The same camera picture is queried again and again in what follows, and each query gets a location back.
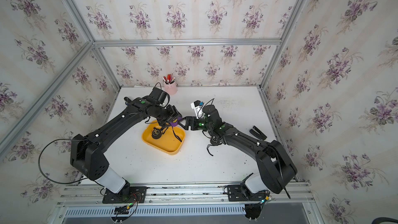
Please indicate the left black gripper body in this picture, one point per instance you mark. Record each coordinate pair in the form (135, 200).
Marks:
(166, 115)

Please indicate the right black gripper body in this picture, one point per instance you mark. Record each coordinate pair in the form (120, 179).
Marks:
(200, 124)

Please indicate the purple tape measure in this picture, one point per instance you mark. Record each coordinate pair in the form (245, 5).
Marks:
(175, 122)

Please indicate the black yellow 3M tape measure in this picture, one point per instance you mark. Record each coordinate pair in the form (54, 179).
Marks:
(156, 133)

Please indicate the yellow plastic storage box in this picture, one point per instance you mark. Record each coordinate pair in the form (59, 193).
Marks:
(170, 142)

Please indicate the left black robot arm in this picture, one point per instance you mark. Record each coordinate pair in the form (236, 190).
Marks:
(88, 152)

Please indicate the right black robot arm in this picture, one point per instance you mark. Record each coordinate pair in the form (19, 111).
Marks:
(275, 167)

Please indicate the pink pen holder cup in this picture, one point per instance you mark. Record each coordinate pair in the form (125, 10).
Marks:
(170, 88)

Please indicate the red pens in cup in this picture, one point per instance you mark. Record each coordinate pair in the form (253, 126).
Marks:
(169, 79)

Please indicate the black stapler on table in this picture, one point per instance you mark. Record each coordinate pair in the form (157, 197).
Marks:
(257, 133)

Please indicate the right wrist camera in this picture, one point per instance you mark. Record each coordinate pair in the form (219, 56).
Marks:
(197, 106)

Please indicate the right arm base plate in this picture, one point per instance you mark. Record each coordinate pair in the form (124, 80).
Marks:
(239, 193)

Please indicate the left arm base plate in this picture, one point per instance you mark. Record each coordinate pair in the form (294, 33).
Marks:
(125, 195)

